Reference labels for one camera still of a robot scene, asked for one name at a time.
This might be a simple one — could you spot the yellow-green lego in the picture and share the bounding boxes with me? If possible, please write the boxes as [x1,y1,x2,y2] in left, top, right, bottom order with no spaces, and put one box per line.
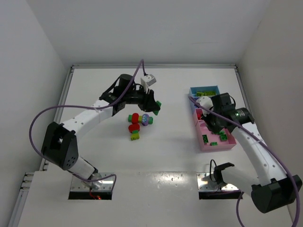
[205,91,216,96]

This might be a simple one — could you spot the yellow-green lego brick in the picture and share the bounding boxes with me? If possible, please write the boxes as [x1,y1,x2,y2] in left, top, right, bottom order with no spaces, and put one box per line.
[131,133,140,141]

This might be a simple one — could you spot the red round lego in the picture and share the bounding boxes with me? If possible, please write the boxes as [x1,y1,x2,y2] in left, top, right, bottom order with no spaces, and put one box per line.
[131,113,139,124]
[128,123,140,133]

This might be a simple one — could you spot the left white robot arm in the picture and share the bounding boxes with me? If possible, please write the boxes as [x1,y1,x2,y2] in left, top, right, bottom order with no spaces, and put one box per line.
[41,74,160,182]

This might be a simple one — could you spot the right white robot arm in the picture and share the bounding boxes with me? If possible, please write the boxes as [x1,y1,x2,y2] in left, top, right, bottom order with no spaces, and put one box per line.
[197,93,303,213]

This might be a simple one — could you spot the purple paw lego piece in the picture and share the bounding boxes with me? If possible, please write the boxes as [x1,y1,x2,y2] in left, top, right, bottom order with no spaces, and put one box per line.
[141,114,150,126]

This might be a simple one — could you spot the green square lego in bin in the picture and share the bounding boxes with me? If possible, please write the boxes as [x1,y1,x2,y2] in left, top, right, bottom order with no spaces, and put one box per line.
[219,132,228,142]

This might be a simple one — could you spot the large pink container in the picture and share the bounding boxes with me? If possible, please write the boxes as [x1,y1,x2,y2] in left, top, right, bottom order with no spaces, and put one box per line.
[196,121,237,152]

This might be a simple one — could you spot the small pink container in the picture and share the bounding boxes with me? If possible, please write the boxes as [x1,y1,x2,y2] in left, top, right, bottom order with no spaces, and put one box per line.
[193,108,204,125]

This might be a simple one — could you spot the green base plate under reds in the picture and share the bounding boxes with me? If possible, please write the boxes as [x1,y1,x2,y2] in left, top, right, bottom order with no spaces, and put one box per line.
[128,114,153,124]

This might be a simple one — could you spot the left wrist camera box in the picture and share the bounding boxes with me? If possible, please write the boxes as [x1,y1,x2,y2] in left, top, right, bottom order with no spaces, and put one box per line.
[141,74,157,92]

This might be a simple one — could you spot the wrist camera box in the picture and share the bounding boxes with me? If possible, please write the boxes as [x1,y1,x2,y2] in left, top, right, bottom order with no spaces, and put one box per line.
[197,96,213,119]
[141,74,157,92]

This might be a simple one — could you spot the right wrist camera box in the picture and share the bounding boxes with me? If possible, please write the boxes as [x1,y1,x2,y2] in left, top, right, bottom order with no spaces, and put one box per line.
[197,96,213,119]

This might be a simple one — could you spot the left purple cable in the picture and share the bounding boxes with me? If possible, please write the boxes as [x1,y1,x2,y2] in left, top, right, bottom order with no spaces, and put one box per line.
[29,59,147,190]

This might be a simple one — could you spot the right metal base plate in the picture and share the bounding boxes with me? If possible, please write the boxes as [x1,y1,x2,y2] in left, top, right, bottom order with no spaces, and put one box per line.
[196,172,239,192]

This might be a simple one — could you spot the metal base plate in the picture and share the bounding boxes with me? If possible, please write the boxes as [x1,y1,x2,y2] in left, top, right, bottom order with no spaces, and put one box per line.
[196,172,239,192]
[70,173,116,192]

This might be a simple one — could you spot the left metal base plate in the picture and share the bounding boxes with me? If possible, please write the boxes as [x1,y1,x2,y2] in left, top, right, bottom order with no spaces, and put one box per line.
[70,173,116,192]

